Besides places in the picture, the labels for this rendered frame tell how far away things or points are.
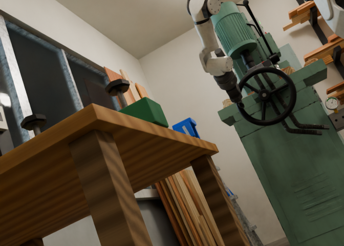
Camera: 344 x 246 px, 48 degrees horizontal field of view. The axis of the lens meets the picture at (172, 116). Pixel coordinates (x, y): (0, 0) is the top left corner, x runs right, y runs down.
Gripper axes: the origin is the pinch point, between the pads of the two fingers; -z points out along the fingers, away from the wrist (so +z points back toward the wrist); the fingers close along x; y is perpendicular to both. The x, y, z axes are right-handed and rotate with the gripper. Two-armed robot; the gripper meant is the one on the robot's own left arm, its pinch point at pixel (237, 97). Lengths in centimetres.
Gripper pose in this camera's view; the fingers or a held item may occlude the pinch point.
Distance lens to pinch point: 185.8
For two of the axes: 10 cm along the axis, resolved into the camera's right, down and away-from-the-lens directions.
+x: -1.1, -6.9, 7.1
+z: -5.0, -5.8, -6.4
